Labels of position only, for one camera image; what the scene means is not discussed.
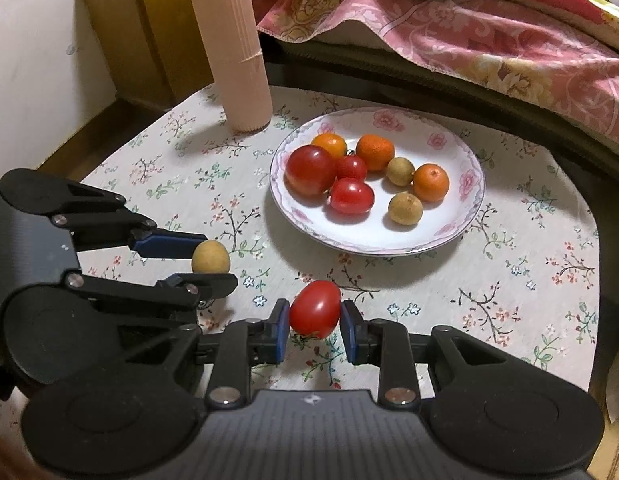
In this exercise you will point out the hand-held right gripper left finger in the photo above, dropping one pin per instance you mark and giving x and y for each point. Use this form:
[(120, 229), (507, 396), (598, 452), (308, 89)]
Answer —
[(283, 330)]

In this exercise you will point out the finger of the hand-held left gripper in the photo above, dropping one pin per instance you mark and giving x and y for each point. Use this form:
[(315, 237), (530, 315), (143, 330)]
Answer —
[(164, 245), (214, 285)]

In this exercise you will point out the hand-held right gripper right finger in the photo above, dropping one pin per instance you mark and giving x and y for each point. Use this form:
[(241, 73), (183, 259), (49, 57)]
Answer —
[(346, 332)]

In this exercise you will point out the red cherry tomato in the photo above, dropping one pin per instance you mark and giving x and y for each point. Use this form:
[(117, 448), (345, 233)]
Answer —
[(315, 310)]

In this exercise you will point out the white floral plate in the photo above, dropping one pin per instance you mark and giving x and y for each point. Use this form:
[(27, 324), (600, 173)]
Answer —
[(369, 232)]

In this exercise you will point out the oval red tomato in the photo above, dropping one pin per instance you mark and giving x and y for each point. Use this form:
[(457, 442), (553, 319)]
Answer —
[(352, 196)]

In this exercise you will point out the large red tomato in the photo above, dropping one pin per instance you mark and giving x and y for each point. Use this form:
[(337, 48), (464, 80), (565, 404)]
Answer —
[(309, 170)]

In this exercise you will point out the small red tomato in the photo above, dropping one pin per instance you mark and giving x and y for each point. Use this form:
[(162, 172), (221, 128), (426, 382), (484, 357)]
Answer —
[(353, 167)]

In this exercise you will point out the orange mandarin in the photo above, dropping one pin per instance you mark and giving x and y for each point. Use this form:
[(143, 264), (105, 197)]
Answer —
[(431, 182), (375, 152)]

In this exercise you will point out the orange-yellow tomato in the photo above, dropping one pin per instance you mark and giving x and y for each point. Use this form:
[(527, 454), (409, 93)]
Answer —
[(329, 142)]

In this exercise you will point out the floral tablecloth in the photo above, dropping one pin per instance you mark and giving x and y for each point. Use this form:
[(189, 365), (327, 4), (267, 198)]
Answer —
[(164, 190)]

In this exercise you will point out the pink ribbed cylinder container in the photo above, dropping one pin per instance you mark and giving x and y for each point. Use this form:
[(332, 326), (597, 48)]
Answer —
[(234, 55)]

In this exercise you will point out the wooden cabinet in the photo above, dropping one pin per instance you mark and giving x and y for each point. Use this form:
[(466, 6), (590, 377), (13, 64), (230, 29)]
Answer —
[(154, 30)]

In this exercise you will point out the pink floral blanket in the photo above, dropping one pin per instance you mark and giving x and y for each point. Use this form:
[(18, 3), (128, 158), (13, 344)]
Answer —
[(489, 45)]

